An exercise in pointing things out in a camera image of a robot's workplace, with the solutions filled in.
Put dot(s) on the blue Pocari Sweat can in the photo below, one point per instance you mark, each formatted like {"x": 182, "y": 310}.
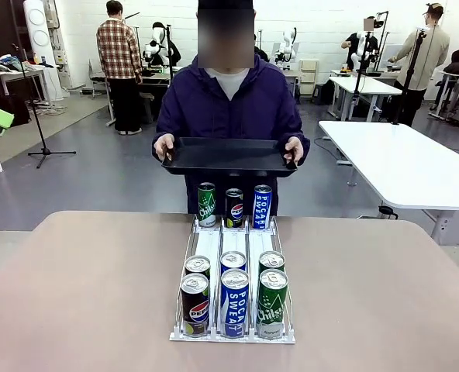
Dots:
{"x": 233, "y": 259}
{"x": 262, "y": 207}
{"x": 235, "y": 306}

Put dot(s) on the black plastic serving tray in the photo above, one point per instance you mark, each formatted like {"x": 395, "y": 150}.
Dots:
{"x": 229, "y": 155}

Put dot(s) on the black Pepsi can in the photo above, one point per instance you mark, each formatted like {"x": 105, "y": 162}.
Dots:
{"x": 194, "y": 306}
{"x": 197, "y": 264}
{"x": 234, "y": 209}

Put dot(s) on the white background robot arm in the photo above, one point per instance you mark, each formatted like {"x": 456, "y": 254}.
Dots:
{"x": 356, "y": 54}
{"x": 154, "y": 44}
{"x": 287, "y": 44}

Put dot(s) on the person's left forearm purple sleeve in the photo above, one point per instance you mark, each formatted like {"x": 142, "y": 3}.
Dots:
{"x": 300, "y": 128}

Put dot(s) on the person's right forearm purple sleeve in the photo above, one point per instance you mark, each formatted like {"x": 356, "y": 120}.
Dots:
{"x": 163, "y": 126}

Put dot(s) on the person in beige jacket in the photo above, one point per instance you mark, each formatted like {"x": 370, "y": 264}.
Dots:
{"x": 423, "y": 58}

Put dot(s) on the person in plaid shirt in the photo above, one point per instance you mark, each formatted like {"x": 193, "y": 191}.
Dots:
{"x": 119, "y": 50}

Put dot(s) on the person in black t-shirt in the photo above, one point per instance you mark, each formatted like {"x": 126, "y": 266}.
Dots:
{"x": 353, "y": 40}

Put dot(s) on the person in purple jacket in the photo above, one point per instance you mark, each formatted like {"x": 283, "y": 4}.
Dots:
{"x": 229, "y": 116}

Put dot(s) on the person's right hand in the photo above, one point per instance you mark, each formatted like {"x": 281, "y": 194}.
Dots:
{"x": 163, "y": 146}

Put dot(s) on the person's left hand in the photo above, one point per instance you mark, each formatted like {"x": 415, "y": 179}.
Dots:
{"x": 296, "y": 149}

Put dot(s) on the black microphone tripod stand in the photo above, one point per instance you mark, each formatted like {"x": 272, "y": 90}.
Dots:
{"x": 39, "y": 128}

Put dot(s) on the cluttered white table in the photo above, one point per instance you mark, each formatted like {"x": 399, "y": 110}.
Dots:
{"x": 16, "y": 71}

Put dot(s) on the large white table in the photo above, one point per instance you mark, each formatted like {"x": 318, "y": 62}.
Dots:
{"x": 400, "y": 162}

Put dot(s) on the tall white air conditioner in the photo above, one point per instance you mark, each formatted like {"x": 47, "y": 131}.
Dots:
{"x": 39, "y": 27}

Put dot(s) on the black table foot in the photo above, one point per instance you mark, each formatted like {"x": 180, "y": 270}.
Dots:
{"x": 387, "y": 212}

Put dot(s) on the long white table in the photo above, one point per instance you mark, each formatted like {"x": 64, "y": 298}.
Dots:
{"x": 363, "y": 85}

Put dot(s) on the grey workbench table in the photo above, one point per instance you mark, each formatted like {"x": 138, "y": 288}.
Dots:
{"x": 156, "y": 79}

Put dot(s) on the white drawer cabinet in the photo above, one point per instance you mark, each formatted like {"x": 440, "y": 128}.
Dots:
{"x": 309, "y": 77}

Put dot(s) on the green Chilsung cider can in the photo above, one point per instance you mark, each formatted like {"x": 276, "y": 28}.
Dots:
{"x": 206, "y": 205}
{"x": 272, "y": 306}
{"x": 271, "y": 259}

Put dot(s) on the clear three-lane can rack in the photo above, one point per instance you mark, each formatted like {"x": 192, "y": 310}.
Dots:
{"x": 208, "y": 246}

